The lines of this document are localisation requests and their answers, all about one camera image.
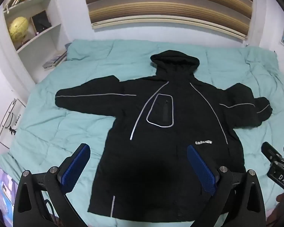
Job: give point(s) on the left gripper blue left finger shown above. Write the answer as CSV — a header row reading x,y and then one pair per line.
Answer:
x,y
72,167

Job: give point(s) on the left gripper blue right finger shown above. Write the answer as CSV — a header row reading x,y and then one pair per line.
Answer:
x,y
204,169

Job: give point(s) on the black hooded jacket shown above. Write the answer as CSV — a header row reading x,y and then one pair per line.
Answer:
x,y
144,173

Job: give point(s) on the person's right hand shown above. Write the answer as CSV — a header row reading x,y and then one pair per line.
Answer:
x,y
276,218

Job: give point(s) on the teal quilted bed comforter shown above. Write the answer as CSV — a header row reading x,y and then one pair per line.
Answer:
x,y
47,134

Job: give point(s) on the flat books on shelf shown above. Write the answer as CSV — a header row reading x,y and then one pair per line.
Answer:
x,y
52,63

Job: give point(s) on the black box on shelf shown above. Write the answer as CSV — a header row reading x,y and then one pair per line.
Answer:
x,y
41,22

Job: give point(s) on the yellow globe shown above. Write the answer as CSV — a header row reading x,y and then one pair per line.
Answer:
x,y
18,29

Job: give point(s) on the striped brown window blind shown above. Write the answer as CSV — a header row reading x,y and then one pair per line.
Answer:
x,y
231,17

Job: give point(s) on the white drawing paper on wall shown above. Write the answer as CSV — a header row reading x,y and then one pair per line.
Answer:
x,y
10,122

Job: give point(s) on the white wall bookshelf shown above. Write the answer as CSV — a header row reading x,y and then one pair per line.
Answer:
x,y
36,49

